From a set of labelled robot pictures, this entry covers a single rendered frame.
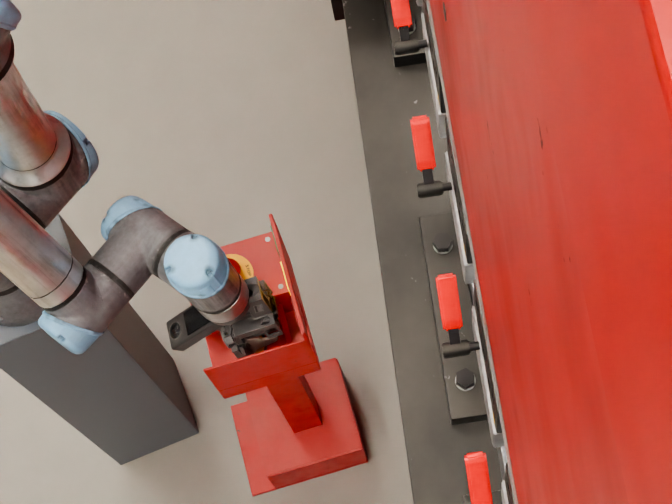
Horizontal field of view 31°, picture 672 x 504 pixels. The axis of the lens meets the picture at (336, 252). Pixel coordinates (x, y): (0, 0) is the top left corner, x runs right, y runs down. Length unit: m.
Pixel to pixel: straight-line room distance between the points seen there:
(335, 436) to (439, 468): 0.82
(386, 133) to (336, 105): 1.05
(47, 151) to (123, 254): 0.21
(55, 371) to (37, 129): 0.55
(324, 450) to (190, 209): 0.69
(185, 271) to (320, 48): 1.48
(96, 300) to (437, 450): 0.49
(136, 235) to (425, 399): 0.45
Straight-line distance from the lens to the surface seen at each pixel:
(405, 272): 1.72
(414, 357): 1.68
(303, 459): 2.44
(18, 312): 1.90
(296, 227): 2.73
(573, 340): 0.53
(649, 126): 0.22
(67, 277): 1.56
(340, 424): 2.44
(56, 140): 1.74
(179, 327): 1.75
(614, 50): 0.24
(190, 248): 1.55
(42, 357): 2.02
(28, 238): 1.52
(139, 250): 1.60
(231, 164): 2.83
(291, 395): 2.22
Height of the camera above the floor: 2.47
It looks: 66 degrees down
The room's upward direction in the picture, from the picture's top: 17 degrees counter-clockwise
